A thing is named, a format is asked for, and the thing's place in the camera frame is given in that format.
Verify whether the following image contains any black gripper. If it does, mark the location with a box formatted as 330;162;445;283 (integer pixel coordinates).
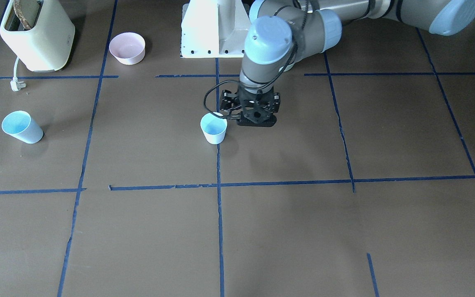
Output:
219;87;280;127

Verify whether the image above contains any light blue cup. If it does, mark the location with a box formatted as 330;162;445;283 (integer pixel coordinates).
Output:
200;113;228;145
1;111;45;144

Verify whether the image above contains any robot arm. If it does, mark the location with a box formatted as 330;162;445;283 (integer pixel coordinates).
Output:
212;0;475;127

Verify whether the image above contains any pink bowl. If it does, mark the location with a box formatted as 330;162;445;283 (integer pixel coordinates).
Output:
108;32;146;65

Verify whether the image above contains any cream toaster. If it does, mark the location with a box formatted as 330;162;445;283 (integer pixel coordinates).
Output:
0;0;75;73

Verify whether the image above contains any bread slice in toaster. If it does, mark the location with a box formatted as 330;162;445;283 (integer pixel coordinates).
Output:
13;0;41;30

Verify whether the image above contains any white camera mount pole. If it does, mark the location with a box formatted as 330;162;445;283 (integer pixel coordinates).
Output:
181;0;251;59

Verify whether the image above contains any white toaster power cable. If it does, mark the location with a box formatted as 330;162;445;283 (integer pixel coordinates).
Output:
10;57;27;92

